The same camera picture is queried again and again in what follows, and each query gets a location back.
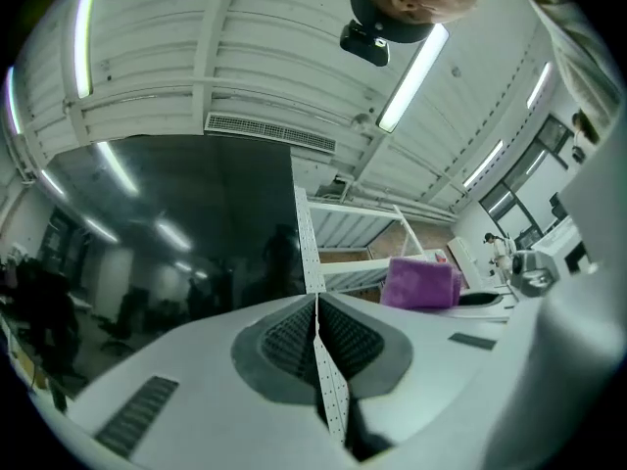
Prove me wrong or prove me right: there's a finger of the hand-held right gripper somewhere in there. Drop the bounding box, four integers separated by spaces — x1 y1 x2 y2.
443 301 515 322
459 289 515 306

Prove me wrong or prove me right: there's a large black screen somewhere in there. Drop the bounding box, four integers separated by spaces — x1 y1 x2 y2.
2 133 308 410

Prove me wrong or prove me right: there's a purple cloth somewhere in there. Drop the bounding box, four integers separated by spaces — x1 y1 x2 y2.
380 256 462 311

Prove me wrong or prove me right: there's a black framed window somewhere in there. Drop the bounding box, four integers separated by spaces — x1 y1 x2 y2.
478 114 575 244

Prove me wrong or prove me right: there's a person's cream shirt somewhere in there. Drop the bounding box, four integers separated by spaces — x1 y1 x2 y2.
526 0 624 134

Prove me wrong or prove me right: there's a white metal shelf rack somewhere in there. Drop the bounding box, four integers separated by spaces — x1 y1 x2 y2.
292 186 428 448

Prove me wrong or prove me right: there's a ceiling air conditioner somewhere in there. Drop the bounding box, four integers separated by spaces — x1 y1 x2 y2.
203 111 355 200

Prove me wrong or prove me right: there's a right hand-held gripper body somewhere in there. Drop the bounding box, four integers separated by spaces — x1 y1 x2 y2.
511 124 627 299

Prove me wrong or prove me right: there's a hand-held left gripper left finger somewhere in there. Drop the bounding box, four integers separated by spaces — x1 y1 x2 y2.
66 294 344 470

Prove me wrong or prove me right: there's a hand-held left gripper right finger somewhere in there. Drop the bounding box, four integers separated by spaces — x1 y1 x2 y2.
318 292 508 464

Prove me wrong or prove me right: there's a white cabinet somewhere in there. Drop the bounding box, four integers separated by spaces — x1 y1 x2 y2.
428 235 484 291

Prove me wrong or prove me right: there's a ceiling tube light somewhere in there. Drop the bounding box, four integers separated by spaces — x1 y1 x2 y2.
525 60 554 111
3 65 24 136
72 0 103 100
461 138 506 189
375 22 451 134

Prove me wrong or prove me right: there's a black head camera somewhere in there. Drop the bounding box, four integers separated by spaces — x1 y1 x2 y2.
338 20 392 69

